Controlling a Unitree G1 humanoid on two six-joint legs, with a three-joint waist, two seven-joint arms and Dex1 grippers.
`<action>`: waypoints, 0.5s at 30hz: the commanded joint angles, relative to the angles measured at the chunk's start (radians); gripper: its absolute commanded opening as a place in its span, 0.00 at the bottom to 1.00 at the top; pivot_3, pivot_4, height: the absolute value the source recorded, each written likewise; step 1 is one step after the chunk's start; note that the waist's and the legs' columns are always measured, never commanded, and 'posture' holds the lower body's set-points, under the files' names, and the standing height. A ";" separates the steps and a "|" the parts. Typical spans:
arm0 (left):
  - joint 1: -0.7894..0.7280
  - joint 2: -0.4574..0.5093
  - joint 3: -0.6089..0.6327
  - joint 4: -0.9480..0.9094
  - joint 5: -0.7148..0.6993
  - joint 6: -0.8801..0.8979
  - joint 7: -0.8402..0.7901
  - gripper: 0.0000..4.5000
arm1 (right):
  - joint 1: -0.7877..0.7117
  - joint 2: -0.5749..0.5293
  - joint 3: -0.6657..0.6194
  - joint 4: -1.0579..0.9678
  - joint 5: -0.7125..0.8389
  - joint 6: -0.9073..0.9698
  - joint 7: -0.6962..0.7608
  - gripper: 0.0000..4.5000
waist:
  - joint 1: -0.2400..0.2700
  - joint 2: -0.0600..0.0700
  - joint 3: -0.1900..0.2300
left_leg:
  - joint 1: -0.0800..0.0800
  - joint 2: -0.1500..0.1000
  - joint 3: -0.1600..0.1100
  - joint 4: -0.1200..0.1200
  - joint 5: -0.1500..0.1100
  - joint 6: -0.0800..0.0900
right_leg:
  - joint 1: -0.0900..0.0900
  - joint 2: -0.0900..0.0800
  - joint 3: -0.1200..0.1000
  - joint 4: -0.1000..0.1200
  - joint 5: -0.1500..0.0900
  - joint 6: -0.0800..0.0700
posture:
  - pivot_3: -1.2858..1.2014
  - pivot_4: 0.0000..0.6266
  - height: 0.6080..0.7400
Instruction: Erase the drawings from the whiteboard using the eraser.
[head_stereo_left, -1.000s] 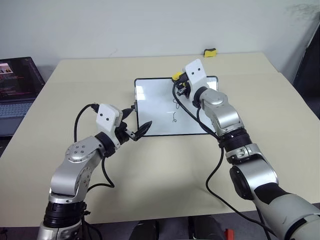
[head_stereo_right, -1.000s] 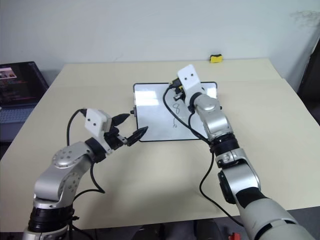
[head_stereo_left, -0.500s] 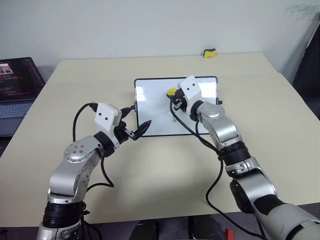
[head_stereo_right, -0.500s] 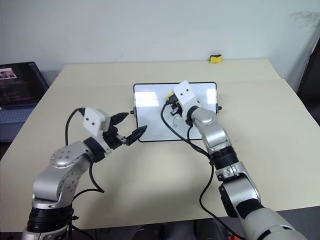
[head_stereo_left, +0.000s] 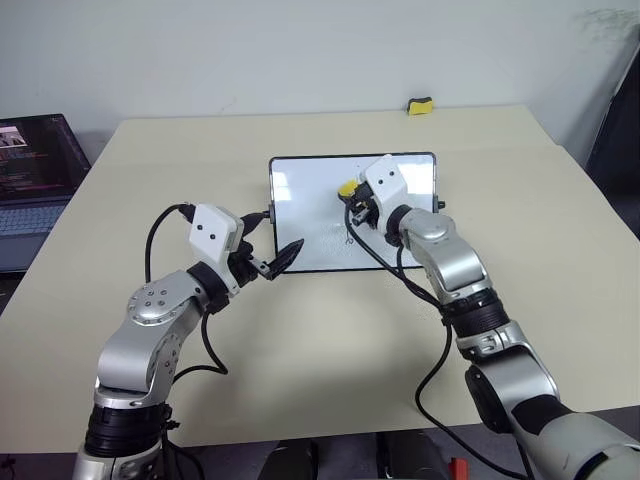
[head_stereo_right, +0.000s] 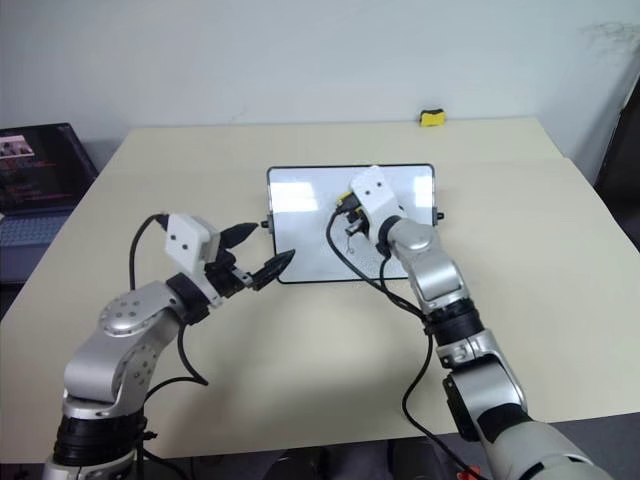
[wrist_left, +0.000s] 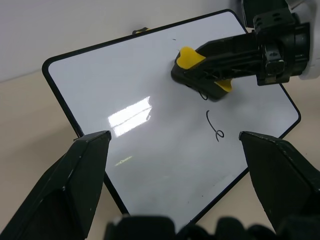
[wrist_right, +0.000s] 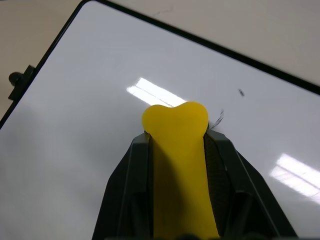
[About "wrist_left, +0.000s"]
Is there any black-framed whiteboard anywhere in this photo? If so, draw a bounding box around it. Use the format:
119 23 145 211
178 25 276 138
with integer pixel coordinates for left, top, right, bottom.
41 8 301 230

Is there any yellow and black marker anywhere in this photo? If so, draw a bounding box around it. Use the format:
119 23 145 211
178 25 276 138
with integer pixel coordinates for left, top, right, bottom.
131 25 151 36

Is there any yellow and black whiteboard eraser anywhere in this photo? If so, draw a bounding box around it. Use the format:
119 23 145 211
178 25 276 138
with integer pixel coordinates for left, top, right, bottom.
170 46 234 102

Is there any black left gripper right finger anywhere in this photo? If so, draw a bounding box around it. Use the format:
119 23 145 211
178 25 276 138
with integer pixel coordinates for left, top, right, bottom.
238 130 320 234

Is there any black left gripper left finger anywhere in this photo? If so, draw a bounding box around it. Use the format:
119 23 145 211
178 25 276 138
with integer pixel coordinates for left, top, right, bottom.
0 130 112 240

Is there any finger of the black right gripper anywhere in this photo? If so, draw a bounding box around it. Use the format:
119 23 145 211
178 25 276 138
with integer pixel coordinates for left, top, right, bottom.
183 49 266 82
195 31 261 61

